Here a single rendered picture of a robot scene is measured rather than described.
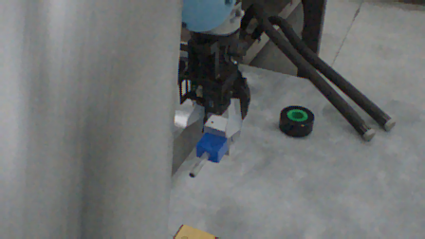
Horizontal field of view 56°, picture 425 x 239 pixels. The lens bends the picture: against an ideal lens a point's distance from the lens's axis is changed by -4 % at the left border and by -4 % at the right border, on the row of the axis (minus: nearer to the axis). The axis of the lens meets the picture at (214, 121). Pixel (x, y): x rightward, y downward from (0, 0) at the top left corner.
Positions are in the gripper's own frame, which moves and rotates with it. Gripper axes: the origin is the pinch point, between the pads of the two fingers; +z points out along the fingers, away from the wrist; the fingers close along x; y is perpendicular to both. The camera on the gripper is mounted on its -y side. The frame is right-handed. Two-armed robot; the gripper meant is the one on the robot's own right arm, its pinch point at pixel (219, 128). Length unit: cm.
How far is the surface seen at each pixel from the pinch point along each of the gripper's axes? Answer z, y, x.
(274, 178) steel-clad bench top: 15.0, -7.3, 9.2
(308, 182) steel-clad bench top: 14.9, -9.1, 15.9
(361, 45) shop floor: 94, -251, 6
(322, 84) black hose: 8.5, -36.8, 11.0
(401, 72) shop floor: 94, -222, 38
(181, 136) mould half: 7.7, -3.7, -10.0
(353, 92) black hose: 10.3, -39.8, 18.6
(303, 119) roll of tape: 11.4, -25.0, 9.8
